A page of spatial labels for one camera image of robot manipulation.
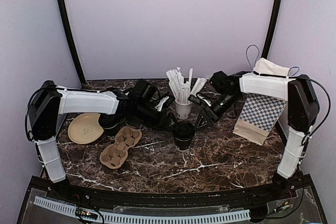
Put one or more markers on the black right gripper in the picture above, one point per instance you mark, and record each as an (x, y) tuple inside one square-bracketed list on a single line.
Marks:
[(210, 115)]

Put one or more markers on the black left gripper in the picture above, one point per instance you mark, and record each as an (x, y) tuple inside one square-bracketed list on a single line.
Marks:
[(164, 124)]

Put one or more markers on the black coffee cup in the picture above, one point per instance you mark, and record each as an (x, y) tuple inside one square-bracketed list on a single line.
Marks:
[(110, 124), (182, 145)]

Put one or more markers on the checkered paper bag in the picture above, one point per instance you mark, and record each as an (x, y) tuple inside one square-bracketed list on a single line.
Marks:
[(267, 97)]

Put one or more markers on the brown pulp cup carrier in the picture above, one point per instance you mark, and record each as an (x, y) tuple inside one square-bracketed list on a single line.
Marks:
[(114, 155)]

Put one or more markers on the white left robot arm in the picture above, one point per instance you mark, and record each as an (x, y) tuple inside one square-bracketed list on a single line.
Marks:
[(50, 105)]

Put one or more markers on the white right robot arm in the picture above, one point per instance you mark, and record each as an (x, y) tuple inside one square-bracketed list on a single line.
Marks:
[(301, 110)]

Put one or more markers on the white cup holding straws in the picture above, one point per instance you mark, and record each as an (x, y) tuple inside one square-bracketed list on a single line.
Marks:
[(183, 110)]

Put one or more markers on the bundle of wrapped straws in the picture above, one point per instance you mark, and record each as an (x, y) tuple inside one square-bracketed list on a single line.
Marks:
[(182, 88)]

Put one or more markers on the beige round plate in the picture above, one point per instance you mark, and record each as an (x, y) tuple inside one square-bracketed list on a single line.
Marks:
[(85, 129)]

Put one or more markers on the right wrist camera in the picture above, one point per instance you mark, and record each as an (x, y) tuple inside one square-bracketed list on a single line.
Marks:
[(222, 83)]

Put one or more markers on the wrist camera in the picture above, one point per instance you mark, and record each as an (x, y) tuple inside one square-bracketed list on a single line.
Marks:
[(143, 90), (222, 83)]

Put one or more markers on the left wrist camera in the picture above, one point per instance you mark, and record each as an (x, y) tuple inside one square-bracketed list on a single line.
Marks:
[(143, 90)]

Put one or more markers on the white slotted cable duct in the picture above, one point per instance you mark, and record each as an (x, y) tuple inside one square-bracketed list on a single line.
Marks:
[(141, 215)]

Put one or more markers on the black front rail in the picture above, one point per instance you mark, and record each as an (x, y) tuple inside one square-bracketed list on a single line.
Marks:
[(247, 198)]

